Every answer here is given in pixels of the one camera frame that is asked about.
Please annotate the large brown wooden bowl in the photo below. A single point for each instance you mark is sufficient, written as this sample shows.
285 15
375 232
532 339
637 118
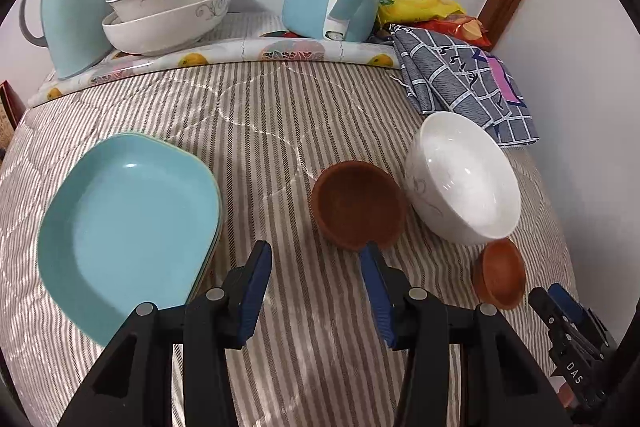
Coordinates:
355 203

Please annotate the yellow chips bag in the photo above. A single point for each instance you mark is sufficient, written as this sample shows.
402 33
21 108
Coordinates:
415 11

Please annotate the red snack bag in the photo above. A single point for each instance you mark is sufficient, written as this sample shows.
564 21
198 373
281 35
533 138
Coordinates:
460 26

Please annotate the green square plate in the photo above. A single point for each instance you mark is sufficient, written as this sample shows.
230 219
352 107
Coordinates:
169 218

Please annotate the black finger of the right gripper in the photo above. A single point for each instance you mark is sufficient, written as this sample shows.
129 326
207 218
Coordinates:
547 306
570 307

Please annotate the small brown wooden bowl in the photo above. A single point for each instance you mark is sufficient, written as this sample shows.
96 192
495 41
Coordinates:
499 276

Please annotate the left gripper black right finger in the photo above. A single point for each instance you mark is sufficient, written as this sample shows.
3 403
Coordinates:
501 382

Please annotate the light blue square plate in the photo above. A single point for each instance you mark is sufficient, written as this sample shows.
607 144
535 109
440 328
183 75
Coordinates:
75 247

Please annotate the light blue thermos jug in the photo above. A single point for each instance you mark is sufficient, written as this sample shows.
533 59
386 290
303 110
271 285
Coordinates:
72 32

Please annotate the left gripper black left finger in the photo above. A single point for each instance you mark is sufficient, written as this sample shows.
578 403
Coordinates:
130 384

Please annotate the white ceramic bowl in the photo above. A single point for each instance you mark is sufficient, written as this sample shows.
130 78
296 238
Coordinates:
459 181

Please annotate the large white porcelain bowl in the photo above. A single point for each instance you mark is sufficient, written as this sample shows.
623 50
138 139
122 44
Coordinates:
165 31

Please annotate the fruit print plastic mat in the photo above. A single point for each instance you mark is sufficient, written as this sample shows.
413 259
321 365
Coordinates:
240 37

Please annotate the grey checked folded cloth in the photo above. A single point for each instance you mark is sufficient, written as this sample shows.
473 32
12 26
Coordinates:
445 74

